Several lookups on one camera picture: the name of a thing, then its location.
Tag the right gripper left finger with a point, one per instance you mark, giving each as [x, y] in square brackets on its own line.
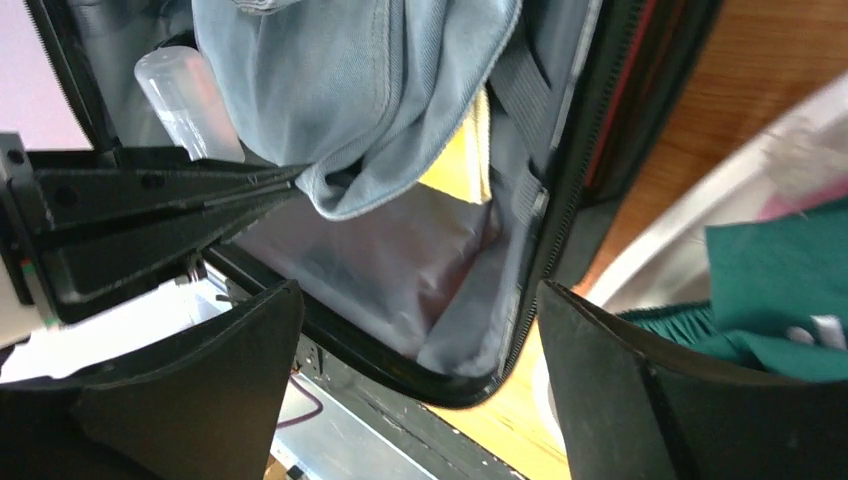
[200, 404]

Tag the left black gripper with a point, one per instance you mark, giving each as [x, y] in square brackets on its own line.
[90, 276]

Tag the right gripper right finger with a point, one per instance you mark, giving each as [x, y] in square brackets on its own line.
[632, 405]

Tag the white plastic basin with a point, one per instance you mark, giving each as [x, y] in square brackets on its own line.
[802, 151]

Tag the dark green garment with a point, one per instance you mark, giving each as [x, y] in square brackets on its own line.
[778, 297]

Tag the pink and teal kids suitcase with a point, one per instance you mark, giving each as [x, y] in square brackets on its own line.
[431, 296]

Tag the pink garment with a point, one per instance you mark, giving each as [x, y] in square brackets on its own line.
[780, 205]

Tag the yellow towel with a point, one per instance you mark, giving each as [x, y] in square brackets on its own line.
[462, 168]

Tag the light blue denim jeans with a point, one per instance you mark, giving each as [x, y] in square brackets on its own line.
[364, 95]

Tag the aluminium rail frame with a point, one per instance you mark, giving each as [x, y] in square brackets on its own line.
[323, 439]

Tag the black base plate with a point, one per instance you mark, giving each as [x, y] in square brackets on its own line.
[406, 423]

